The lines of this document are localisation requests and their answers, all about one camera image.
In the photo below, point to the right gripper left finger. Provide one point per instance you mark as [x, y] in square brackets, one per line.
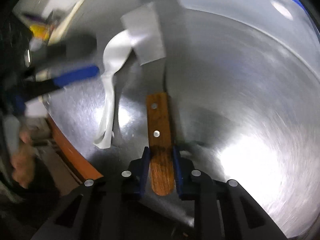
[101, 208]

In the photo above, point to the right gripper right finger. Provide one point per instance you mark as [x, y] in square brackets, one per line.
[223, 210]

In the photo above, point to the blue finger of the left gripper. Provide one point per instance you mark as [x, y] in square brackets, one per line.
[76, 75]

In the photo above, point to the white plastic rice paddle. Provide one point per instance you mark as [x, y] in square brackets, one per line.
[117, 55]

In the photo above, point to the wooden handled cleaver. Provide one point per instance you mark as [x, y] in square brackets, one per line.
[144, 30]

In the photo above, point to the person's left hand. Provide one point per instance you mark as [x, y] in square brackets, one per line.
[23, 161]

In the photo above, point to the orange cabinet front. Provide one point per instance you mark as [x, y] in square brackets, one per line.
[71, 156]

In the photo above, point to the cream cutting board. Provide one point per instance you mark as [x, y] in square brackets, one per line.
[60, 31]

